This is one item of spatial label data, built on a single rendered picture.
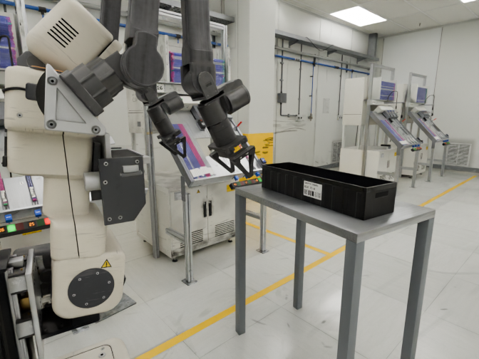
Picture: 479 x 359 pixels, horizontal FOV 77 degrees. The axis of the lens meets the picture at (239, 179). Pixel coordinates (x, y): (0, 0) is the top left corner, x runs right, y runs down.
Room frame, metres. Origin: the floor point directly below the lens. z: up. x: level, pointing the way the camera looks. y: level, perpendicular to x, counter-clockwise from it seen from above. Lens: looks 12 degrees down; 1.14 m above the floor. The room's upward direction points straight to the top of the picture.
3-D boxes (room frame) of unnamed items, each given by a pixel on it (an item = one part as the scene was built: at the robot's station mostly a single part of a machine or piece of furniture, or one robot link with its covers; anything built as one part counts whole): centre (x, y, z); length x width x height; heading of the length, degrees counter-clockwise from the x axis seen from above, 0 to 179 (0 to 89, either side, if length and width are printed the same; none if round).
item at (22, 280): (0.80, 0.49, 0.68); 0.28 x 0.27 x 0.25; 32
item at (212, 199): (2.50, 0.35, 0.65); 1.01 x 0.73 x 1.29; 42
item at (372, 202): (1.24, -0.33, 0.86); 0.57 x 0.17 x 0.11; 32
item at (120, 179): (0.81, 0.35, 0.99); 0.28 x 0.16 x 0.22; 32
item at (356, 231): (1.25, -0.35, 0.40); 0.70 x 0.45 x 0.80; 32
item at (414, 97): (5.96, -3.25, 0.95); 1.36 x 0.82 x 1.90; 42
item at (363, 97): (5.00, -2.16, 0.95); 1.36 x 0.82 x 1.90; 42
